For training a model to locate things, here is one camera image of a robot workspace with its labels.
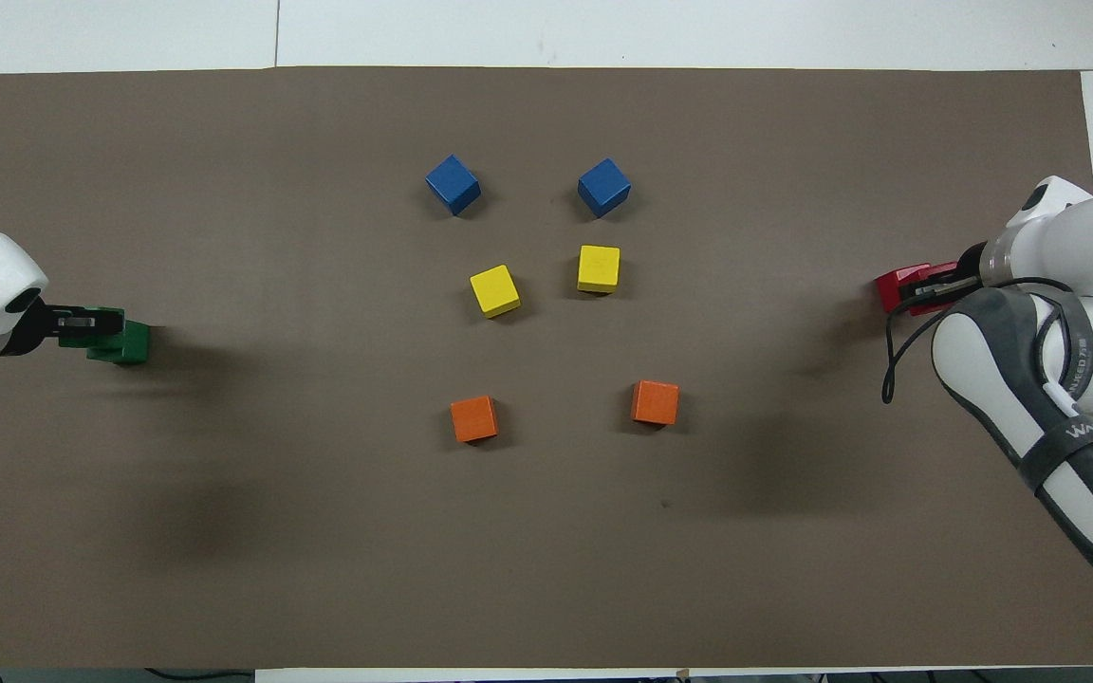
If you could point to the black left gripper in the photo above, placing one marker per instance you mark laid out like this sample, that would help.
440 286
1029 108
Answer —
39 329

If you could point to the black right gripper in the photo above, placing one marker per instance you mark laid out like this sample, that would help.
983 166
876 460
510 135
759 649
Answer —
972 264

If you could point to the orange wooden block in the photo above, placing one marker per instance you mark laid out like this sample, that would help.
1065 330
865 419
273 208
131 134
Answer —
655 402
473 418

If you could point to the brown table mat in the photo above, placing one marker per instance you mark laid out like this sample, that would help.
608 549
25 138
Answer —
319 569

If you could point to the blue wooden block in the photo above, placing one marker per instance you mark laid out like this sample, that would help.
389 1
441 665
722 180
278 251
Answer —
453 184
603 187

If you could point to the yellow wooden block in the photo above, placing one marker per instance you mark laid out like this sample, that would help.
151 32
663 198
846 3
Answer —
494 290
599 268

